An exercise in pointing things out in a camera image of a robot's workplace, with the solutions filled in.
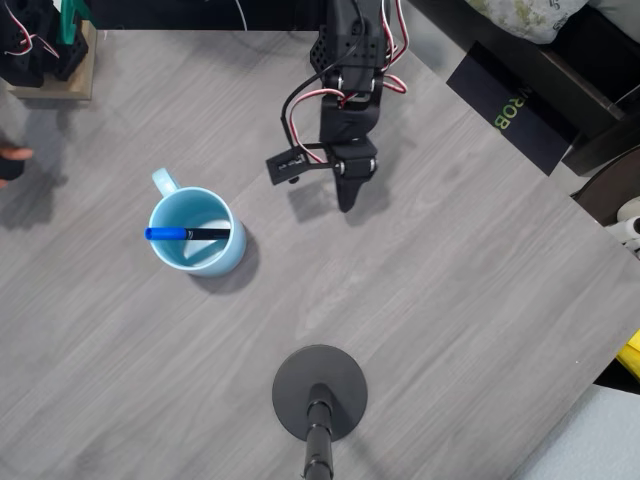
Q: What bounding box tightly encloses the blue marker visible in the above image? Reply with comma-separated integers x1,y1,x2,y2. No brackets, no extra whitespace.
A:
144,226,233,242

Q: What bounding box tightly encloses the white device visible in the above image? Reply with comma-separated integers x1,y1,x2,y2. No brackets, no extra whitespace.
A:
606,196,640,259

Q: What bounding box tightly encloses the green clamp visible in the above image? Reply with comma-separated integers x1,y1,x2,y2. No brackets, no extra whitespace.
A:
53,0,99,47

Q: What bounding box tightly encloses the yellow object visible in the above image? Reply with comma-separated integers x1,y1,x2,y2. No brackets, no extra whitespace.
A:
615,329,640,384

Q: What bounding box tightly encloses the black leader arm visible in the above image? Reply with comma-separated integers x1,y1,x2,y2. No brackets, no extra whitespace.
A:
0,0,91,90

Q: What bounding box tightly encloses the person's hand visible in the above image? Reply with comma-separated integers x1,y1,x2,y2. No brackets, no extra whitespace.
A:
0,144,35,162

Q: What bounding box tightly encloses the wooden base board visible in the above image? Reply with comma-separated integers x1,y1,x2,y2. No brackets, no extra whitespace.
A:
5,19,97,102

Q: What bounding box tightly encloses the black box with green lettering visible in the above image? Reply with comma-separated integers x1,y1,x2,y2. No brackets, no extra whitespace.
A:
445,40,582,177

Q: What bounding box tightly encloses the red white servo cable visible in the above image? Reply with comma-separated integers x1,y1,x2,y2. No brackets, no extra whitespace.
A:
381,0,410,95
288,87,351,152

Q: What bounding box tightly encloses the floral patterned pillow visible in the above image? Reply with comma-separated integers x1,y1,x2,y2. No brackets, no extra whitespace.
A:
464,0,592,46

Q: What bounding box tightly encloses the black round-base camera stand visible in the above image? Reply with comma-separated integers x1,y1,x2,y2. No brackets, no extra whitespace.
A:
271,344,369,480

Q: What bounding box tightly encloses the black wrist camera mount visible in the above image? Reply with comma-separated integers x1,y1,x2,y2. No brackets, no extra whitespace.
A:
264,141,335,188

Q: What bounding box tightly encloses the black camera cable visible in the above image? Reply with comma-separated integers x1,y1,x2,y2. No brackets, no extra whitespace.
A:
279,0,372,151

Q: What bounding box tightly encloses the dark round chair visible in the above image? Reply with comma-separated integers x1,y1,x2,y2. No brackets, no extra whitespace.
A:
569,146,640,227

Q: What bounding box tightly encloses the dark wooden furniture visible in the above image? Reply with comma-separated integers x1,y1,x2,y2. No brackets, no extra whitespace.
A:
407,0,640,177

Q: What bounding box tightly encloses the light grey cushion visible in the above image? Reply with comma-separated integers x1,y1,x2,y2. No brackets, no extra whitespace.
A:
503,382,640,480

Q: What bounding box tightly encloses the light blue ceramic mug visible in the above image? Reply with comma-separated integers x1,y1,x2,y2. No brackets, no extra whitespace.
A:
147,167,248,279

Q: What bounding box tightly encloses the black leader arm handle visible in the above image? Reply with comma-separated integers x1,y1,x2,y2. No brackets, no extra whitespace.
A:
0,158,26,182

